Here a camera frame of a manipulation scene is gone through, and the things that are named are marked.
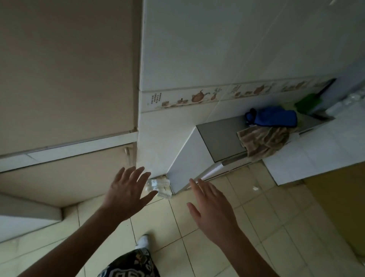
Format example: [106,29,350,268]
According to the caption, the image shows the blue cloth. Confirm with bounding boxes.
[244,107,298,128]

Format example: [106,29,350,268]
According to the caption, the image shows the beige door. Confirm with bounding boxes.
[0,0,142,208]

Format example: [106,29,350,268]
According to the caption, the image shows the white tiled counter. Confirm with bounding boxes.
[262,98,365,186]

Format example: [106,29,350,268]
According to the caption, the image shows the green dustpan with black handle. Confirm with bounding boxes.
[294,78,337,115]

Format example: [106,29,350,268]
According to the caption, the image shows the clear glass container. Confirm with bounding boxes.
[342,91,365,107]

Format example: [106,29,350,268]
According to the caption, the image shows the person's right forearm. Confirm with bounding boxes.
[219,232,279,277]

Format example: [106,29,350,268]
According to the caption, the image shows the brown towel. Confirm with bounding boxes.
[236,126,292,158]

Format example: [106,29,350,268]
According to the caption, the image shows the person's right hand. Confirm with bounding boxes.
[187,178,243,246]

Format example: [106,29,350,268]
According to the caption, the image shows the brown wooden cabinet door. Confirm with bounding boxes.
[302,162,365,258]

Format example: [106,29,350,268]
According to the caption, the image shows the person's patterned trouser leg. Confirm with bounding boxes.
[98,247,161,277]

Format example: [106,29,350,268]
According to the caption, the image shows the person's left hand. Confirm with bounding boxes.
[101,166,158,221]

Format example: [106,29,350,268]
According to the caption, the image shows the person's left forearm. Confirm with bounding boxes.
[17,206,130,277]

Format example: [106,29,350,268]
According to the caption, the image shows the grey-topped tiled ledge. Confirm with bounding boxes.
[167,112,335,195]

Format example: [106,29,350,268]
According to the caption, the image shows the person's white shoe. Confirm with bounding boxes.
[135,234,151,249]

